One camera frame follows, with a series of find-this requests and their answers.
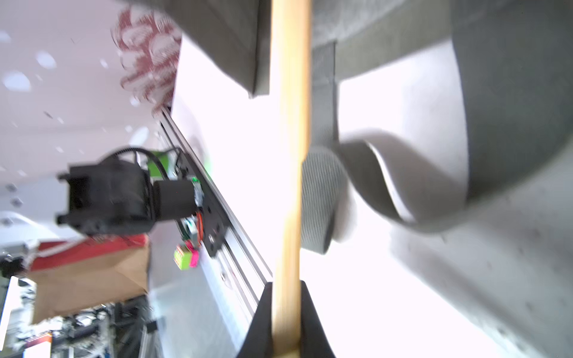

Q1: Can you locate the aluminium mounting rail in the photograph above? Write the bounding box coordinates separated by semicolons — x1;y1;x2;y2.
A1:
161;107;272;319

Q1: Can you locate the brown cardboard box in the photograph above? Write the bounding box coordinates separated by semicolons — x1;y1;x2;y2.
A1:
25;234;150;324

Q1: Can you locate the olive green tote bag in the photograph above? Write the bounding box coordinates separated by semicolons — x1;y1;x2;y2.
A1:
120;0;573;256

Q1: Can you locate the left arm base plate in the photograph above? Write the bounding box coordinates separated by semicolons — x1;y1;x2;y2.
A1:
176;151;231;258

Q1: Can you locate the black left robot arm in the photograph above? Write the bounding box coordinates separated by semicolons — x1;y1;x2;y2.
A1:
55;160;198;237

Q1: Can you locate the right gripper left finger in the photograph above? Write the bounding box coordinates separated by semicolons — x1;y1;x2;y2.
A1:
236;282;273;358

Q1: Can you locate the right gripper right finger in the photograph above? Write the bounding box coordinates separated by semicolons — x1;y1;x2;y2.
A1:
301;280;335;358

